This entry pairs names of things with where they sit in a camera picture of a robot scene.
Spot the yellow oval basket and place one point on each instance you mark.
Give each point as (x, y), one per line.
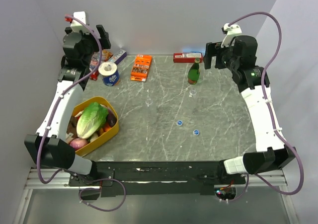
(108, 131)

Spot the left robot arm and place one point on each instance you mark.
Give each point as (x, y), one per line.
(48, 146)

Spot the orange snack box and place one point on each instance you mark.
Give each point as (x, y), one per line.
(141, 67)

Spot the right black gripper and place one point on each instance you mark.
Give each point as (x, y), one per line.
(214, 49)

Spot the red snack bag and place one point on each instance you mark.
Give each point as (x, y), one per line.
(106, 55)

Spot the green glass bottle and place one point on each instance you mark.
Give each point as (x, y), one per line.
(194, 72)

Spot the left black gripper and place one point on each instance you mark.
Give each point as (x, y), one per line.
(104, 39)

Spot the clear plastic bottle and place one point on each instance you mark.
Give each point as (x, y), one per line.
(192, 92)
(149, 102)

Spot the blue packet behind box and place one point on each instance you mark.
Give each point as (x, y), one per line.
(194, 51)

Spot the toilet paper roll blue wrap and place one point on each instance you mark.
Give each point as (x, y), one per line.
(109, 73)

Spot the blue bottle cap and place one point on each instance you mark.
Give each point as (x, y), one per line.
(196, 132)
(179, 123)

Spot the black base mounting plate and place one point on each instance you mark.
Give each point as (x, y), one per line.
(154, 178)

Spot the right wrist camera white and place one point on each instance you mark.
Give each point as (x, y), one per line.
(230, 31)

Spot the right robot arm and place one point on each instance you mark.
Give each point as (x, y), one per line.
(240, 59)

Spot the red flat box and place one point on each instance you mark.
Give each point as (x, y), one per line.
(187, 57)

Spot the green lettuce toy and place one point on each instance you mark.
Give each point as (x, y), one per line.
(92, 119)

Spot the purple onion toy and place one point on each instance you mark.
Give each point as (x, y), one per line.
(78, 143)

